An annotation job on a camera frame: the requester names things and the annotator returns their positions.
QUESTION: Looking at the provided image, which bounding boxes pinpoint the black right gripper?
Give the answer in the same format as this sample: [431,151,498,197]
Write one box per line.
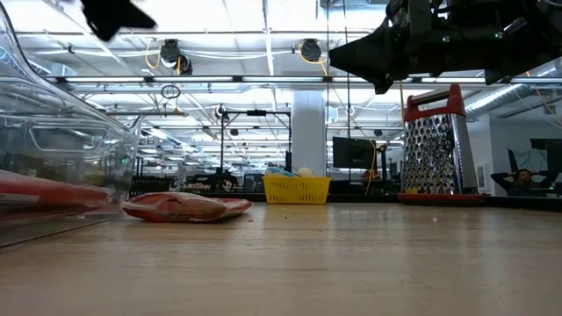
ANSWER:
[328,0,502,96]

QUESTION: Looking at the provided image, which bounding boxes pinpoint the clear plastic container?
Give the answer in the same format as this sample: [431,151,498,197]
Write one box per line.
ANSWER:
[0,4,142,249]

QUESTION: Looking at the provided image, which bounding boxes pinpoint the red snack packet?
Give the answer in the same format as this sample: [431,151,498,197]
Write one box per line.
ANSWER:
[121,190,254,224]
[0,169,112,219]

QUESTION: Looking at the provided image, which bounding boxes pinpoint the white column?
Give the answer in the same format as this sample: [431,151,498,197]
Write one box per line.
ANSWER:
[291,90,328,177]

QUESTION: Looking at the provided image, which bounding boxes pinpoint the black monitor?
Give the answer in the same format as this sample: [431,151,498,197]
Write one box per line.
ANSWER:
[332,136,377,170]

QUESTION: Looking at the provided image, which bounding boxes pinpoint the yellow plastic basket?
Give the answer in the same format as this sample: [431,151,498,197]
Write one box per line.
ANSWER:
[262,176,332,205]

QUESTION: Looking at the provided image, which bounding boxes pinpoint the black mesh bench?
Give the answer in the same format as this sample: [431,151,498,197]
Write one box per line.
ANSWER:
[130,175,173,198]

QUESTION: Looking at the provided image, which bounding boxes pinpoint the person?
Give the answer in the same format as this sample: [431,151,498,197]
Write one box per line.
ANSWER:
[490,169,559,198]

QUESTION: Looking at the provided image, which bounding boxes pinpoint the black ceiling cable reel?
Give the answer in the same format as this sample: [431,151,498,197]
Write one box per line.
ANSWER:
[299,38,323,63]
[160,38,194,76]

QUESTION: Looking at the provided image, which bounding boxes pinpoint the metal box grater red handle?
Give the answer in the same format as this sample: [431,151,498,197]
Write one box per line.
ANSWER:
[397,83,485,206]

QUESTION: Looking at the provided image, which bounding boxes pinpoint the black stand frame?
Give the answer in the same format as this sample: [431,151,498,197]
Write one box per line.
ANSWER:
[218,108,294,176]

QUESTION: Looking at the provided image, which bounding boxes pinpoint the silver ventilation duct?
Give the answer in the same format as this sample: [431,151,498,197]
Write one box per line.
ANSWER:
[464,56,562,116]

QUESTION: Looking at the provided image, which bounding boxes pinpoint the black aluminium table frame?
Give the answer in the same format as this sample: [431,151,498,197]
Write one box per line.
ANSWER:
[192,191,562,213]

